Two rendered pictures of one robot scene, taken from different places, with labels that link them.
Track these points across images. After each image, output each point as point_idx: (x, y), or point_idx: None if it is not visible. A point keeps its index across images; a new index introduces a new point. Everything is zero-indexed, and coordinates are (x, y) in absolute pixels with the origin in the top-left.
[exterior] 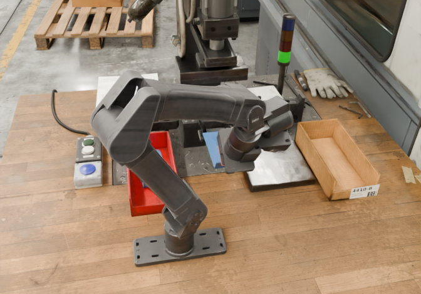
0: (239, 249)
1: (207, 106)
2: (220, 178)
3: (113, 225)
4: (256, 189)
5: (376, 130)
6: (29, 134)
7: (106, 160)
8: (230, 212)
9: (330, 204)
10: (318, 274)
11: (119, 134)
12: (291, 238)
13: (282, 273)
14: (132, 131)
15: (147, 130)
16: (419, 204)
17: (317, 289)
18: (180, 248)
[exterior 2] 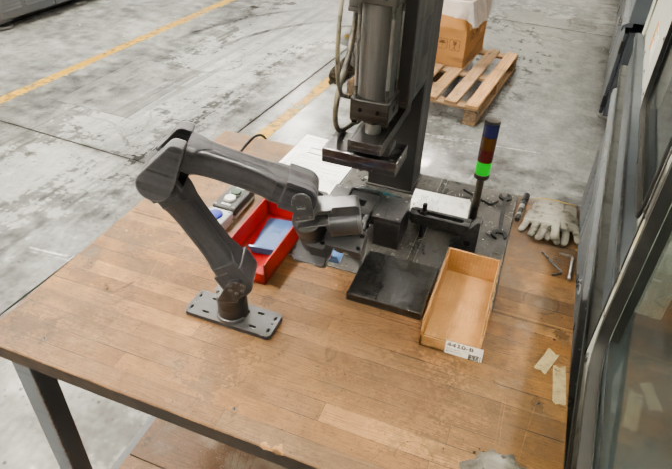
0: (282, 342)
1: (245, 176)
2: (328, 272)
3: (198, 272)
4: (351, 297)
5: (562, 296)
6: None
7: (243, 214)
8: (306, 307)
9: (416, 347)
10: (333, 402)
11: (144, 172)
12: (340, 358)
13: (301, 382)
14: (156, 173)
15: (171, 177)
16: (524, 397)
17: (318, 414)
18: (224, 313)
